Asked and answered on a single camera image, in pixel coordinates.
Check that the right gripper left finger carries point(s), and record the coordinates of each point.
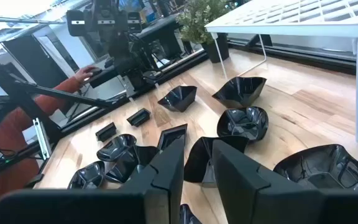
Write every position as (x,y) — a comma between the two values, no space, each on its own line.
(154,200)

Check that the black background desk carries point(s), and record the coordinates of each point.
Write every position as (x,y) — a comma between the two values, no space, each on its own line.
(163,31)

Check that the black wavy square plate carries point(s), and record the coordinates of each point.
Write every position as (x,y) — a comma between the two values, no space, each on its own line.
(241,93)
(126,165)
(179,99)
(197,158)

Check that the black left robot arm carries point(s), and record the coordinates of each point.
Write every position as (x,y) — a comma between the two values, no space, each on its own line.
(104,15)

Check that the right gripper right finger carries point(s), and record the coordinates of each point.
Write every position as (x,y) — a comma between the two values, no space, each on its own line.
(259,202)

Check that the person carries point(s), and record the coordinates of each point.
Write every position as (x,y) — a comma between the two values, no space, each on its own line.
(9,130)

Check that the person's hand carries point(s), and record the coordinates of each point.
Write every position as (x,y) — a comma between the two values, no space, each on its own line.
(84,74)

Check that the artificial green potted plant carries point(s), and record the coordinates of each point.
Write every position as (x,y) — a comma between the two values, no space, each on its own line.
(197,21)

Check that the black scalloped round plate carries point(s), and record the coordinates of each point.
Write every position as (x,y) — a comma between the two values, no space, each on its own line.
(87,176)
(322,168)
(116,147)
(186,216)
(244,124)

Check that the black partition panel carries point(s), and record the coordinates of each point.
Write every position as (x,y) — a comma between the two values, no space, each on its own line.
(36,59)

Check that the silver metal bracket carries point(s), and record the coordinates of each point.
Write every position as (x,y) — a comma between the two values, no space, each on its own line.
(42,138)

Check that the black frame post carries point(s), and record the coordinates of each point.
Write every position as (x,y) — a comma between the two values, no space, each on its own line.
(33,107)

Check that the black diagonal frame strut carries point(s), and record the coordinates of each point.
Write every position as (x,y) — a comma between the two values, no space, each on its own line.
(67,96)

